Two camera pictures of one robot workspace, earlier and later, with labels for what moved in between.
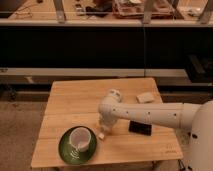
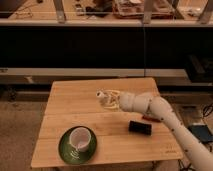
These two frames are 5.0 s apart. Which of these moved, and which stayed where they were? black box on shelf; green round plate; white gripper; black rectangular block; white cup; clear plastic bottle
Moved: white gripper; clear plastic bottle
Stayed: black rectangular block; white cup; black box on shelf; green round plate
